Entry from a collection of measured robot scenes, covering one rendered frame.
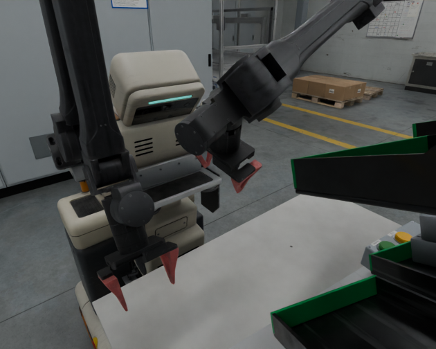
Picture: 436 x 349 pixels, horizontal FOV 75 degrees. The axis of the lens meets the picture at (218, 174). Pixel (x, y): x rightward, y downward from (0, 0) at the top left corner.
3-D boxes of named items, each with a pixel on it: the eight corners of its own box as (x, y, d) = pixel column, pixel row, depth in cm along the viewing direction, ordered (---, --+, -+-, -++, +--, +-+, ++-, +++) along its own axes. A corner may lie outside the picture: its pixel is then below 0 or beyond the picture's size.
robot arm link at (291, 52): (367, 21, 62) (339, -22, 60) (392, 2, 57) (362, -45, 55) (254, 131, 43) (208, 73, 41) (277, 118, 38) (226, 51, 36)
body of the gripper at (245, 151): (231, 174, 51) (234, 143, 45) (193, 146, 55) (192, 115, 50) (255, 156, 54) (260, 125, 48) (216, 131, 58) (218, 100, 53)
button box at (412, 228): (359, 264, 73) (365, 245, 70) (405, 236, 83) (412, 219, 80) (385, 282, 68) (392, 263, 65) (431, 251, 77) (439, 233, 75)
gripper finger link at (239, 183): (236, 207, 56) (239, 176, 49) (210, 187, 59) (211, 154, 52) (258, 188, 59) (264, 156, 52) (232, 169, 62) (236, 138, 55)
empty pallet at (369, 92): (316, 92, 674) (317, 85, 668) (332, 87, 725) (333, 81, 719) (369, 100, 599) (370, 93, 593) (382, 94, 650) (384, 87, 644)
